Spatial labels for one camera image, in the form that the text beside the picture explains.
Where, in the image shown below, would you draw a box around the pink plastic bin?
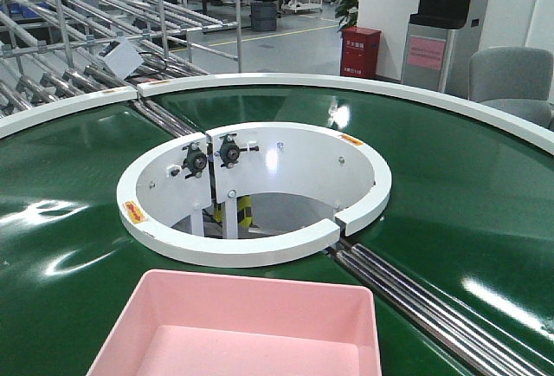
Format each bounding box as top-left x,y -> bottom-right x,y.
89,269 -> 382,375

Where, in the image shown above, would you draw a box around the metal roller rack shelf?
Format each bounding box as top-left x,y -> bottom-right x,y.
1,0 -> 242,117

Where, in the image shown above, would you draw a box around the red fire extinguisher cabinet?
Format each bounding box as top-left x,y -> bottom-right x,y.
340,26 -> 381,79

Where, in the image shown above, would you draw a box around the white box on rack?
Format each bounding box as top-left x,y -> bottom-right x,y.
98,37 -> 144,79

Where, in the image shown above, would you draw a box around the grey kiosk with black top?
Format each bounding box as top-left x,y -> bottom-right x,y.
401,0 -> 470,92

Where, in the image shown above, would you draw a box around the white outer conveyor rim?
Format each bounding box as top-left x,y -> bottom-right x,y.
1,73 -> 553,154

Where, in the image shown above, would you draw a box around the green conveyor belt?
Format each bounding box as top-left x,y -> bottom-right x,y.
0,84 -> 554,376

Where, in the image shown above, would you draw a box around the grey armchair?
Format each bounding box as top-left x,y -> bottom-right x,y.
468,46 -> 553,128

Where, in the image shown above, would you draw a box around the steel conveyor rollers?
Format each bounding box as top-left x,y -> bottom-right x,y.
328,239 -> 546,375

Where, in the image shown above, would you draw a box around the white inner conveyor ring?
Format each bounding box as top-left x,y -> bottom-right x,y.
115,121 -> 393,269

